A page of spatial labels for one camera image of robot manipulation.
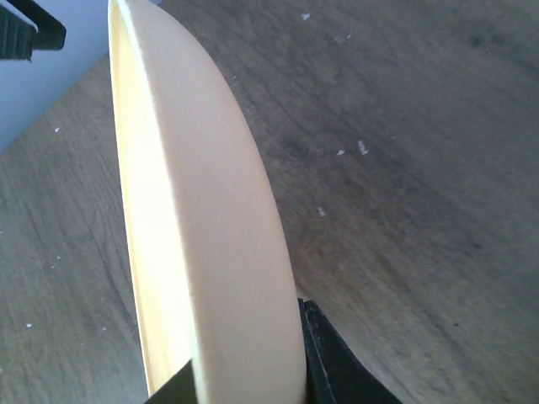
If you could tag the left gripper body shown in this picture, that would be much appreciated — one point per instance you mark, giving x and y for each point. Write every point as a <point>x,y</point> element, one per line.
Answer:
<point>27,27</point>

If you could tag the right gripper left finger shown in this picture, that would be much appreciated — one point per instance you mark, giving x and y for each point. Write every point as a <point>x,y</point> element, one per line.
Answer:
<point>180,389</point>

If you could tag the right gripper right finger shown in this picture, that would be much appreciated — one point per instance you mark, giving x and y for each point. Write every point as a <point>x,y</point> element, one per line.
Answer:
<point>334,374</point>

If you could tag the tan bottom plate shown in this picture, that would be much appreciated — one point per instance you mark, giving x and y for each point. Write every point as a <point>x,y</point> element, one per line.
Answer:
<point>210,268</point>

